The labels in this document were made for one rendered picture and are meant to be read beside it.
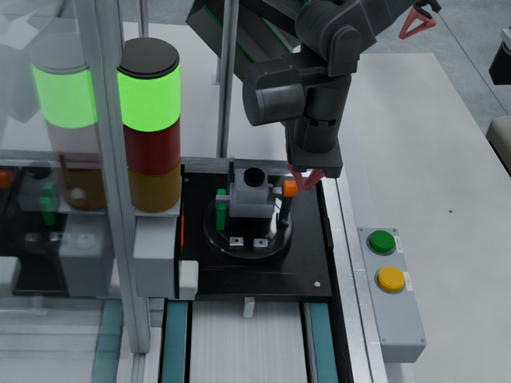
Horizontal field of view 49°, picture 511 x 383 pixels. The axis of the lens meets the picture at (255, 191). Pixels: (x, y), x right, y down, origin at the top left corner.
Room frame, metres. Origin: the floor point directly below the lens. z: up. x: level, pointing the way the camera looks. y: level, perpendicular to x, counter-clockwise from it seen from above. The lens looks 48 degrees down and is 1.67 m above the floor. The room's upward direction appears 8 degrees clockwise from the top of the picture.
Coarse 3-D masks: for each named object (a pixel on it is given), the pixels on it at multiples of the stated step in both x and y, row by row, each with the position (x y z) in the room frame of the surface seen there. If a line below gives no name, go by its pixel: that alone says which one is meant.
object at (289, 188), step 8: (288, 184) 0.56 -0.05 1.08; (296, 184) 0.57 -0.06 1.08; (272, 192) 0.56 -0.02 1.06; (280, 192) 0.56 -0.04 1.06; (288, 192) 0.55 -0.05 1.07; (296, 192) 0.56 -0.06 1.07; (288, 200) 0.56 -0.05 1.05; (280, 208) 0.57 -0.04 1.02; (288, 208) 0.56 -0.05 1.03; (280, 216) 0.56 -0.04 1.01
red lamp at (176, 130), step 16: (128, 128) 0.33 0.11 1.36; (176, 128) 0.35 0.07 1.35; (128, 144) 0.33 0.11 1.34; (144, 144) 0.33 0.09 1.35; (160, 144) 0.33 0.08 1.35; (176, 144) 0.35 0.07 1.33; (128, 160) 0.33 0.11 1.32; (144, 160) 0.33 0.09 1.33; (160, 160) 0.33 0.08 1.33; (176, 160) 0.34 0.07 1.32
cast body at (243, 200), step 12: (252, 168) 0.57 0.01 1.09; (240, 180) 0.55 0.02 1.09; (252, 180) 0.54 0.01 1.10; (264, 180) 0.55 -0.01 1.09; (240, 192) 0.53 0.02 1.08; (252, 192) 0.53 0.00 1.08; (264, 192) 0.54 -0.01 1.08; (216, 204) 0.54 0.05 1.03; (228, 204) 0.55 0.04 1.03; (240, 204) 0.53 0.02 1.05; (252, 204) 0.53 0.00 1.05; (264, 204) 0.54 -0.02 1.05; (240, 216) 0.53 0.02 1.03; (252, 216) 0.53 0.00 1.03; (264, 216) 0.54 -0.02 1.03
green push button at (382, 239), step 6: (372, 234) 0.58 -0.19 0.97; (378, 234) 0.58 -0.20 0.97; (384, 234) 0.58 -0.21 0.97; (390, 234) 0.58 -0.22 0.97; (372, 240) 0.57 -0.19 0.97; (378, 240) 0.57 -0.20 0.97; (384, 240) 0.57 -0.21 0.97; (390, 240) 0.57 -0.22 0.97; (372, 246) 0.56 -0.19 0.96; (378, 246) 0.56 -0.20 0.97; (384, 246) 0.56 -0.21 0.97; (390, 246) 0.56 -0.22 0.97; (384, 252) 0.55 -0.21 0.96
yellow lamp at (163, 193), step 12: (132, 180) 0.33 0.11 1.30; (144, 180) 0.33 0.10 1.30; (156, 180) 0.33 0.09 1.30; (168, 180) 0.34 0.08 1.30; (180, 180) 0.36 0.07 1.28; (132, 192) 0.33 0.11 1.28; (144, 192) 0.33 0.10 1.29; (156, 192) 0.33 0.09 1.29; (168, 192) 0.34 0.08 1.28; (180, 192) 0.35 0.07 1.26; (132, 204) 0.33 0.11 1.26; (144, 204) 0.33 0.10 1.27; (156, 204) 0.33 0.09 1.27; (168, 204) 0.33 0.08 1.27
